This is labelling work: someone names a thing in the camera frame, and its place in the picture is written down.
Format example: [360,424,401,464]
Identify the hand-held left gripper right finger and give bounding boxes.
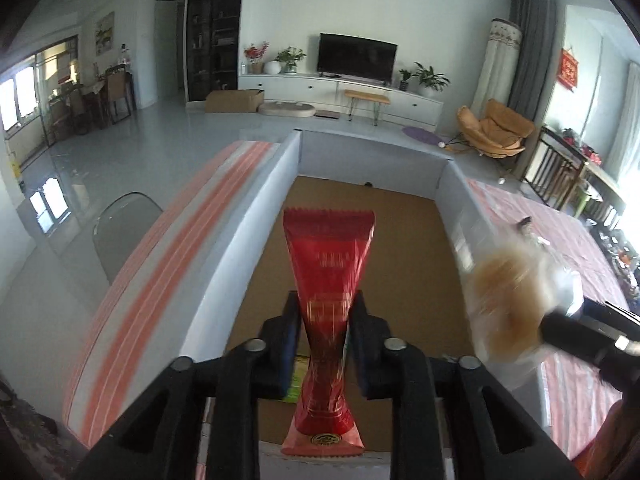
[349,291,583,480]

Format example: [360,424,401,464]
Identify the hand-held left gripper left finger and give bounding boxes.
[72,291,303,480]

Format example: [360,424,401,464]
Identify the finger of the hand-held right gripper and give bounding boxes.
[580,300,640,336]
[539,311,640,392]

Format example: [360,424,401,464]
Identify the light green snack packet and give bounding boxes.
[287,355,311,403]

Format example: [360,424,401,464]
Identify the red snack packet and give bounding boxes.
[280,208,376,457]

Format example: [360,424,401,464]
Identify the clear bread packet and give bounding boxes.
[462,240,583,396]

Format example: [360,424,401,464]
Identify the white cardboard box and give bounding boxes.
[177,129,548,480]

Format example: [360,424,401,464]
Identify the person's right forearm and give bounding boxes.
[597,400,640,480]

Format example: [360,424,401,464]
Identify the wicker basket with small goods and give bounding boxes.
[612,245,640,301]

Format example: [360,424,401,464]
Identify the light green plastic stool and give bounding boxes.
[575,182,603,218]

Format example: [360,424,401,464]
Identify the striped pink grey tablecloth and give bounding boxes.
[62,141,632,461]

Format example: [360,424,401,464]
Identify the wooden slatted crib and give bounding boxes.
[522,126,626,211]

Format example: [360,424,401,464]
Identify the red and green clutter pile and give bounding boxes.
[562,129,606,163]

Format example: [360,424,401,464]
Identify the white sheer curtain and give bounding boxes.
[605,62,640,181]

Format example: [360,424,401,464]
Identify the orange lounge chair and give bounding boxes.
[456,99,536,160]

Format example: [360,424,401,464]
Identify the purple round mat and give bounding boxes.
[402,126,441,146]

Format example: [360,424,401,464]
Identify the white oval pet bed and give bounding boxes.
[257,101,317,119]

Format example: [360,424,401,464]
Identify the brown cardboard box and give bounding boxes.
[205,89,265,113]

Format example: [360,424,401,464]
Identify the wooden bench with metal legs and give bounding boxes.
[344,90,391,126]

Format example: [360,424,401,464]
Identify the white television cabinet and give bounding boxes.
[237,72,444,130]

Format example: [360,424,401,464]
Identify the covered standing air conditioner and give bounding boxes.
[471,18,523,118]

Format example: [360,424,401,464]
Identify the grey curtain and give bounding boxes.
[507,0,558,126]

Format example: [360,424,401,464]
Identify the large potted green plant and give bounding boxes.
[411,62,451,98]

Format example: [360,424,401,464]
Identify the green plant in glass vase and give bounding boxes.
[276,47,307,75]

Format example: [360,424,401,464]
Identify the red flowers in vase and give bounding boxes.
[243,42,270,74]

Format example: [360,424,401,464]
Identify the black television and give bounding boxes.
[316,33,399,84]

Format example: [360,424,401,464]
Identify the wooden dining chair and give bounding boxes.
[105,65,136,123]

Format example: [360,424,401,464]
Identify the yellow floor sign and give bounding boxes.
[10,152,26,191]

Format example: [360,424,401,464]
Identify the white door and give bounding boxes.
[154,0,178,106]

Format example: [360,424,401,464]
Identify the dining table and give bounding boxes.
[50,77,133,136]

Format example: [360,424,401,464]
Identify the black display cabinet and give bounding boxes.
[186,0,247,103]

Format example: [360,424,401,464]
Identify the glass balcony door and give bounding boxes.
[0,35,81,151]

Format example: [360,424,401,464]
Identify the red wall hanging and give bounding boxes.
[560,49,580,92]

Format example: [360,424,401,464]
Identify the framed wall painting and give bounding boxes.
[95,11,116,54]

